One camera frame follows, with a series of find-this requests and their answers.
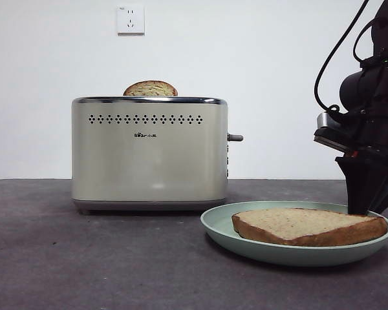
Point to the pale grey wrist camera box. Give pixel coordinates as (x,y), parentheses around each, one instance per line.
(323,121)

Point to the dark crust bread slice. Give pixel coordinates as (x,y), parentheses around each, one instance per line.
(150,89)

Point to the grey toaster lever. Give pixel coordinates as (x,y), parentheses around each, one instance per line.
(236,138)

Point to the pale green round plate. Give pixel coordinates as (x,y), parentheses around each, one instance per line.
(220,226)

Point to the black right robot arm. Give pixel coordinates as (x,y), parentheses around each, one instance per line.
(378,97)

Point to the light brown bread slice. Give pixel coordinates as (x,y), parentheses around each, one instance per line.
(297,226)

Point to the cream two-slot toaster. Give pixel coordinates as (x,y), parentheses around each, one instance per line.
(148,168)

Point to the white wall socket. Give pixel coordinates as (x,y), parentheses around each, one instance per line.
(131,20)

